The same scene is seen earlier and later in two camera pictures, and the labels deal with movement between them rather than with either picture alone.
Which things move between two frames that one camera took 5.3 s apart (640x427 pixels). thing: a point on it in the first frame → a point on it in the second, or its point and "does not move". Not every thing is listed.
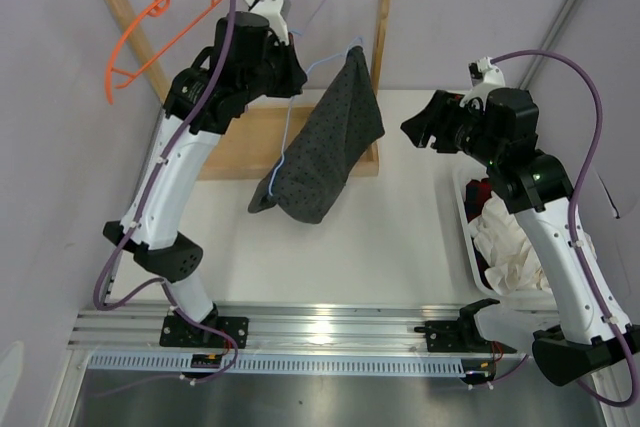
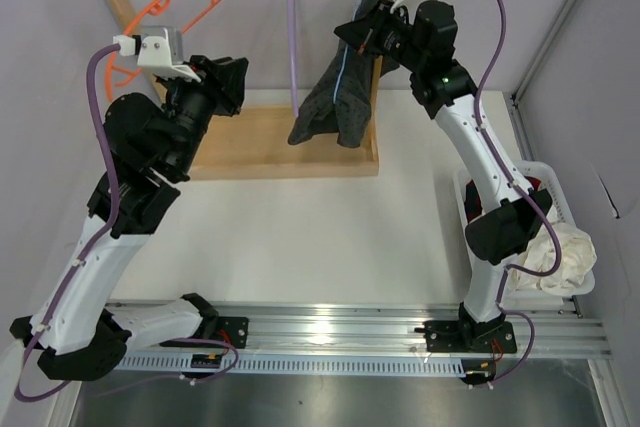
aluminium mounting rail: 306,327 does not move
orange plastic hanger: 158,7 does not move
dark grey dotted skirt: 304,184 → 338,103
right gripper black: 428,123 → 363,34
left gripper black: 296,76 → 223,82
